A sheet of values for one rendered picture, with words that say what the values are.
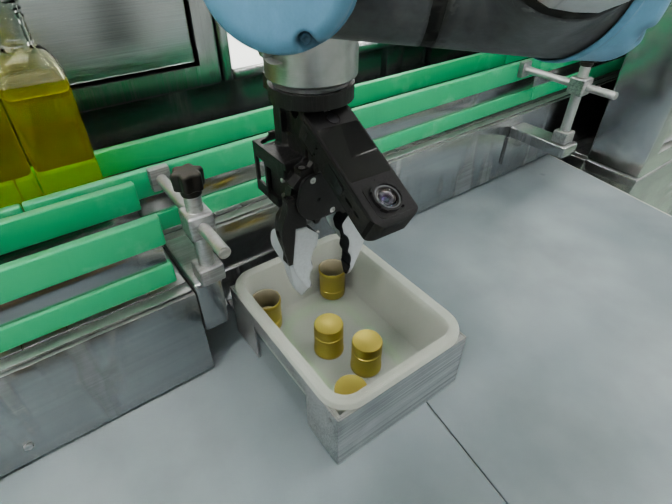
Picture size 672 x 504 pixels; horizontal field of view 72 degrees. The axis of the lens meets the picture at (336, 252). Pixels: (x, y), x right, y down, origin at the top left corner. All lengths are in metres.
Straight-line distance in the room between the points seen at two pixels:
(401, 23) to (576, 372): 0.49
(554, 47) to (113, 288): 0.40
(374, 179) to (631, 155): 0.78
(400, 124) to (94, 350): 0.50
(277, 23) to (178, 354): 0.40
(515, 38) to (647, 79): 0.79
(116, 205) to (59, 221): 0.05
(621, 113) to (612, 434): 0.66
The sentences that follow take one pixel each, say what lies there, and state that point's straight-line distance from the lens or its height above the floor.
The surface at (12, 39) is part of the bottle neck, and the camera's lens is 0.51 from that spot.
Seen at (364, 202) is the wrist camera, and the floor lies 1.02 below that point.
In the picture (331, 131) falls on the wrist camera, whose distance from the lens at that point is 0.37.
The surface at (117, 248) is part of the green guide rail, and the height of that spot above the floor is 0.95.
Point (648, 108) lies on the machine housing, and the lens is 1.05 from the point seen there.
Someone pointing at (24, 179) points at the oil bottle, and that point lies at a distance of 0.54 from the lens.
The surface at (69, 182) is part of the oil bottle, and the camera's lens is 0.54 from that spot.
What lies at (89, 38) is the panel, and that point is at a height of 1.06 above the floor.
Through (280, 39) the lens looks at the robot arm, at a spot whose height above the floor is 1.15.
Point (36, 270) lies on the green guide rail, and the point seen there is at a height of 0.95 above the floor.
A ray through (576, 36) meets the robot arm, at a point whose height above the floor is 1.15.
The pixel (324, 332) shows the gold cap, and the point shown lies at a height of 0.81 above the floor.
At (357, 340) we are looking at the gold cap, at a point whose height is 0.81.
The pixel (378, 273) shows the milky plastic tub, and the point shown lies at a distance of 0.57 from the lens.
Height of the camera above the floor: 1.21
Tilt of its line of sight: 39 degrees down
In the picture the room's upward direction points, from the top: straight up
